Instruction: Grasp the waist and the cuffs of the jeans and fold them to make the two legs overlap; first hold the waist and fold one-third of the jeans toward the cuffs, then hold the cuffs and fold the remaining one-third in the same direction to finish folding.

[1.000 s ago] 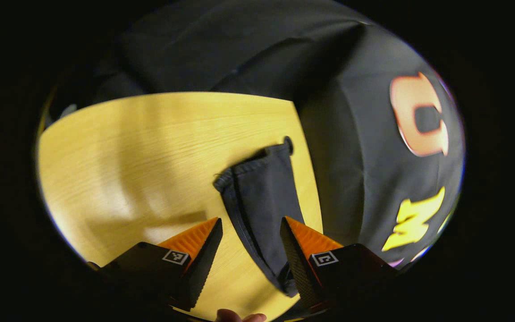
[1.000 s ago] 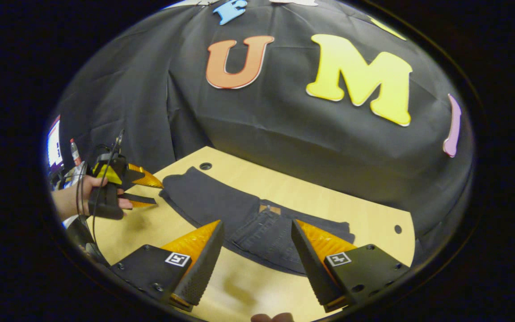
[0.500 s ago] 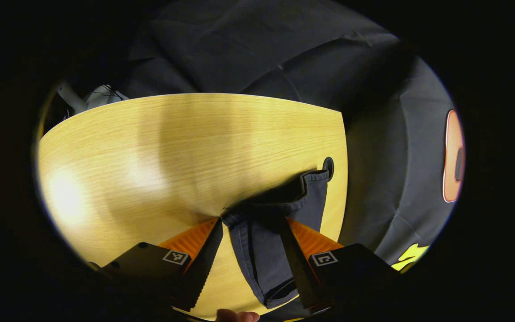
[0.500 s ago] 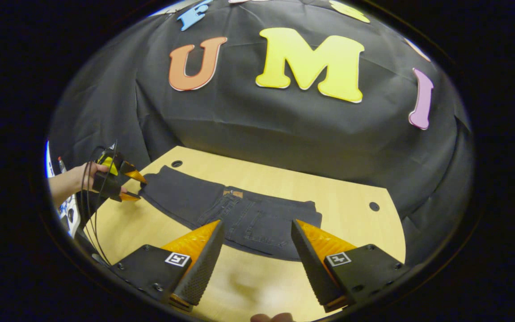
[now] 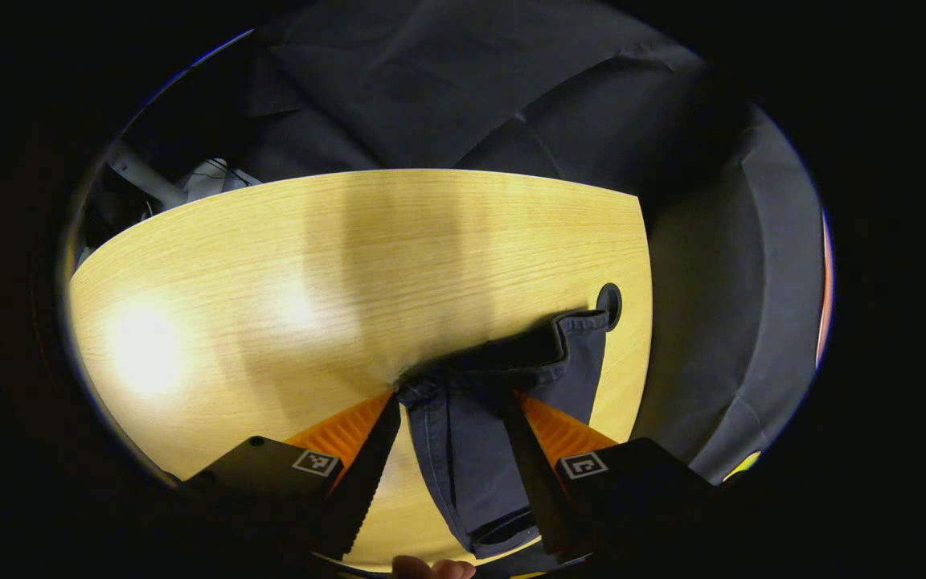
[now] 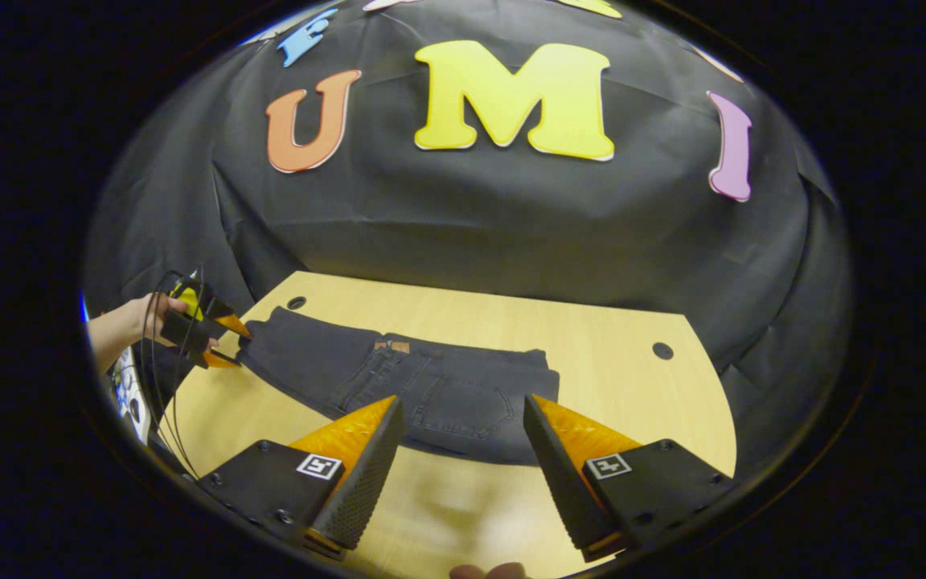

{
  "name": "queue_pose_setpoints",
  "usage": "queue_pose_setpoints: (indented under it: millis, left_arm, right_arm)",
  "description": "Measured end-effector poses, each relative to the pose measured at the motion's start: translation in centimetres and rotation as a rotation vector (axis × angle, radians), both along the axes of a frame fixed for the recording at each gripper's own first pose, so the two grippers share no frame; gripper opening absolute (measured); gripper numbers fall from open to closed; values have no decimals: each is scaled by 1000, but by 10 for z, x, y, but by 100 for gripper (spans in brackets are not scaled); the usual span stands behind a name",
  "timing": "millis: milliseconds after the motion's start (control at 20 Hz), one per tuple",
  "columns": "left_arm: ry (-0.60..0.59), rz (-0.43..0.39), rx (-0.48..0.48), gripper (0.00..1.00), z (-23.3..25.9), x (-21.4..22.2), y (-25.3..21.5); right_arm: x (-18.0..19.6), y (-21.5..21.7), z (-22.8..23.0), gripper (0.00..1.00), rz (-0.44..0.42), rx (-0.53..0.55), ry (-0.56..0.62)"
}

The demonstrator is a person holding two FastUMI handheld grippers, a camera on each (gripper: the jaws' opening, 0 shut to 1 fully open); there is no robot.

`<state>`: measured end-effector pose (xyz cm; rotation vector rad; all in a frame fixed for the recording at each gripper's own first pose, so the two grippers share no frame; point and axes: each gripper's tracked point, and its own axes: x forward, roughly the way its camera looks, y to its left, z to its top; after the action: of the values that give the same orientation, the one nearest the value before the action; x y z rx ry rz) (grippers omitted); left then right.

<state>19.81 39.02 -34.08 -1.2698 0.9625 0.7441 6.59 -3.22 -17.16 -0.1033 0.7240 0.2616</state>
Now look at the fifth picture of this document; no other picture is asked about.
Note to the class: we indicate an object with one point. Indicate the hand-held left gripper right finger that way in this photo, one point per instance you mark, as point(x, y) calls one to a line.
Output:
point(539, 482)

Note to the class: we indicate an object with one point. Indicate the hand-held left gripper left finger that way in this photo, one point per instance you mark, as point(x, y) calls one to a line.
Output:
point(362, 490)

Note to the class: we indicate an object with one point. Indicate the dark grey jeans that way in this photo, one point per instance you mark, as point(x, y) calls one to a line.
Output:
point(463, 450)

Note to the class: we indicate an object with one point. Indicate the white metal pole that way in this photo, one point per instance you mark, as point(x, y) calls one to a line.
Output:
point(141, 175)

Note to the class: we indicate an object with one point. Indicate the black backdrop cloth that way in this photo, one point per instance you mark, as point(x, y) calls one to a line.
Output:
point(471, 80)

